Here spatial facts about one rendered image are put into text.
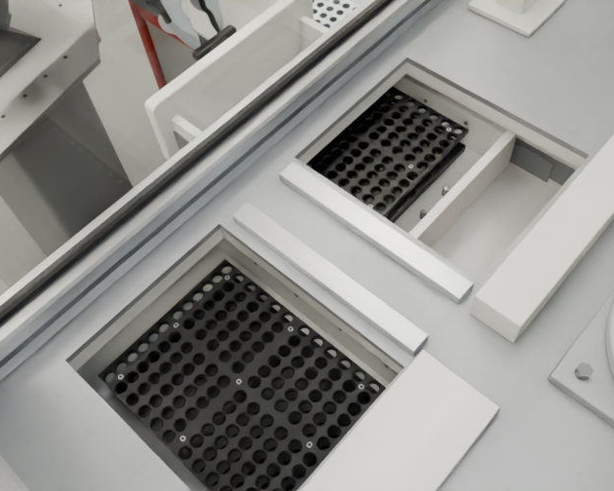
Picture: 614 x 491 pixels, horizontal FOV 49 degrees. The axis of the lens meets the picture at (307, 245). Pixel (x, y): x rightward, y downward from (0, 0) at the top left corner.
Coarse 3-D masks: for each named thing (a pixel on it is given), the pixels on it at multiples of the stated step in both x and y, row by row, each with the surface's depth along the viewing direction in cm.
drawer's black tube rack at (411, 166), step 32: (384, 96) 84; (352, 128) 82; (384, 128) 82; (416, 128) 81; (448, 128) 80; (320, 160) 79; (352, 160) 79; (384, 160) 79; (416, 160) 78; (448, 160) 82; (352, 192) 81; (384, 192) 76; (416, 192) 79
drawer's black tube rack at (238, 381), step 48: (240, 288) 71; (192, 336) 68; (240, 336) 68; (288, 336) 67; (144, 384) 66; (192, 384) 65; (240, 384) 65; (288, 384) 65; (336, 384) 64; (192, 432) 63; (240, 432) 62; (288, 432) 62; (336, 432) 65; (240, 480) 63; (288, 480) 63
